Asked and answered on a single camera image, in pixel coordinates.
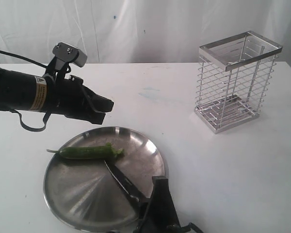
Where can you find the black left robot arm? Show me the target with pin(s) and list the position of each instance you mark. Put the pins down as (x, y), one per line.
(22, 91)

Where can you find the green cucumber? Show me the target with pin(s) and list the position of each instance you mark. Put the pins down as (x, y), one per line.
(96, 152)

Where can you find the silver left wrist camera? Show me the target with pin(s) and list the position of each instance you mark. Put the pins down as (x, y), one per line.
(69, 54)

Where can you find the black handled knife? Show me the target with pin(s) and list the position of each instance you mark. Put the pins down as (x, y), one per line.
(131, 191)

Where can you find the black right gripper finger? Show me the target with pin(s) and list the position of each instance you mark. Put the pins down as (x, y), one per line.
(162, 189)

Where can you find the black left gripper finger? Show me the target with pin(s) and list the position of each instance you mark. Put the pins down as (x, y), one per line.
(97, 103)
(95, 118)

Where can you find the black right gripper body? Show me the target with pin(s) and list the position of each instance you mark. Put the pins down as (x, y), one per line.
(157, 215)

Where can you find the round stainless steel plate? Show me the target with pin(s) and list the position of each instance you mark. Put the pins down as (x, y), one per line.
(84, 195)

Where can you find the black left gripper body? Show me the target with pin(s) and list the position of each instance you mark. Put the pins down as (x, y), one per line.
(70, 98)

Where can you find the chrome wire utensil holder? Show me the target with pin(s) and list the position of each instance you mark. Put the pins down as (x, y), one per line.
(233, 77)

